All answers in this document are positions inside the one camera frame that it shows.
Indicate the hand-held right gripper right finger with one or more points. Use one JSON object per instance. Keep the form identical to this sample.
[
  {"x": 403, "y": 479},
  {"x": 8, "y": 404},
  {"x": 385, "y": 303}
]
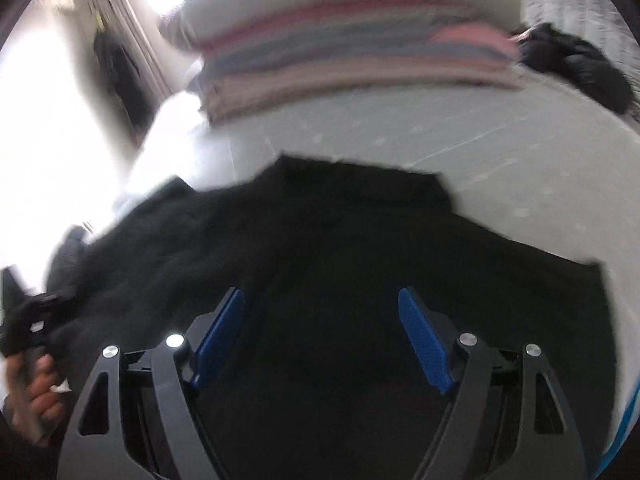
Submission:
[{"x": 425, "y": 341}]

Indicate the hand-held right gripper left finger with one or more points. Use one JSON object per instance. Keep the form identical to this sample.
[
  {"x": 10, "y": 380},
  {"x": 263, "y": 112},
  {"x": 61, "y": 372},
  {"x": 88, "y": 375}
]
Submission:
[{"x": 220, "y": 334}]

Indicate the black coat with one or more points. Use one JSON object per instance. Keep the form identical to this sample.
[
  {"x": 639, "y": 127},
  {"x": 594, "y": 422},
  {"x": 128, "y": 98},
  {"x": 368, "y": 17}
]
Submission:
[{"x": 320, "y": 240}]

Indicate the hanging dark clothes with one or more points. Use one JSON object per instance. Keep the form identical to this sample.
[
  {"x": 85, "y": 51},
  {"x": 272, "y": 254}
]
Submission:
[{"x": 120, "y": 75}]

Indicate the person's left hand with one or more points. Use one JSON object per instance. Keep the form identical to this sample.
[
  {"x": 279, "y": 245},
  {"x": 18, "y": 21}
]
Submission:
[{"x": 42, "y": 392}]

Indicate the dark crumpled puffer jacket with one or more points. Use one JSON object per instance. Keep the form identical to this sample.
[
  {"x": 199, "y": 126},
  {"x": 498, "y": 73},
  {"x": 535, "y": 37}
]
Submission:
[{"x": 70, "y": 255}]

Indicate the bed with grey checked sheet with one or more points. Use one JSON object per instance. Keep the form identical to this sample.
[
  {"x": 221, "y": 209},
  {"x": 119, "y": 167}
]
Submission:
[{"x": 400, "y": 130}]

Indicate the stack of folded blankets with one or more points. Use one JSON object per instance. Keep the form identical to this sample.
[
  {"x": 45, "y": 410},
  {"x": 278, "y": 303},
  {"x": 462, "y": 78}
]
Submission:
[{"x": 360, "y": 67}]

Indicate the black puffer jacket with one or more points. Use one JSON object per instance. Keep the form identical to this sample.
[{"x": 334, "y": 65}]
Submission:
[{"x": 580, "y": 67}]

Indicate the light curtain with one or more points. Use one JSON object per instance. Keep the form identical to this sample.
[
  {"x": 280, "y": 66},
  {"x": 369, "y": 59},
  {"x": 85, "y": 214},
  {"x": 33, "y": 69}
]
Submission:
[{"x": 125, "y": 10}]

